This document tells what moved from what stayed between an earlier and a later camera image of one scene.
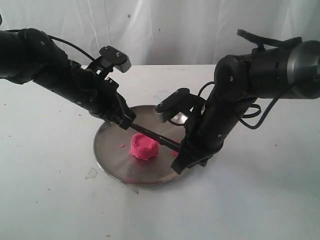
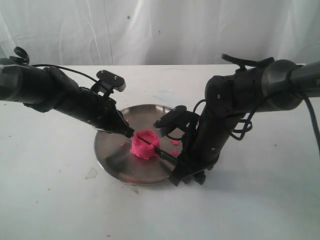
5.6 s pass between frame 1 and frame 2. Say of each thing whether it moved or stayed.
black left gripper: moved
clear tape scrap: stayed
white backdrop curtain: stayed
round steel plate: stayed
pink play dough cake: stayed
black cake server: moved
